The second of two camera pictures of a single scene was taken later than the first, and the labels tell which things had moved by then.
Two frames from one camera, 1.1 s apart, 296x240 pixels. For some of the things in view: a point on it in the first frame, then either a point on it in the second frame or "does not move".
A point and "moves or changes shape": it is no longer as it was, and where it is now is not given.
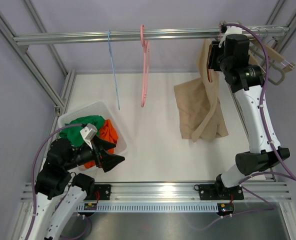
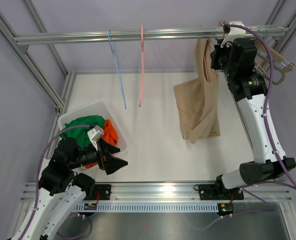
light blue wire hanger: (109, 41) to (113, 48)
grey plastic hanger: (252, 50) does not move
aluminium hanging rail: (40, 40) does not move
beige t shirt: (202, 116) moves or changes shape
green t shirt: (74, 134) does not move
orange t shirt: (108, 133) does not move
